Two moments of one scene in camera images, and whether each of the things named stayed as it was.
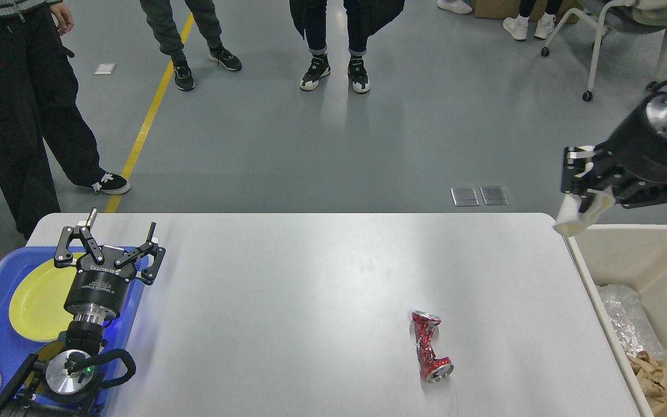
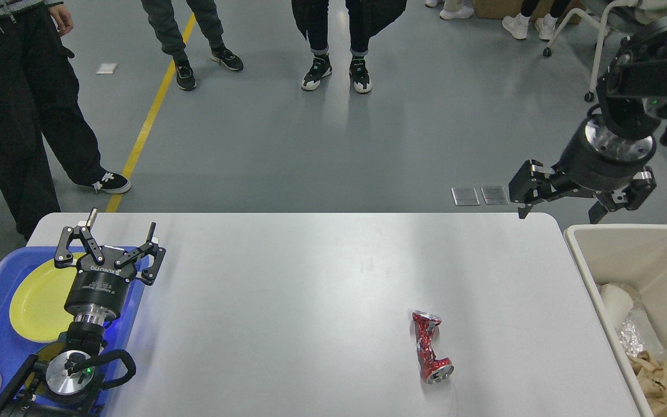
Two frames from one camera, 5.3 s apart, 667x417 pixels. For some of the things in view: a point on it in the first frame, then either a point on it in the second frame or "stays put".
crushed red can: (433, 368) stays put
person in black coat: (363, 17) stays put
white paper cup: (571, 222) → (618, 302)
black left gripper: (98, 292) stays put
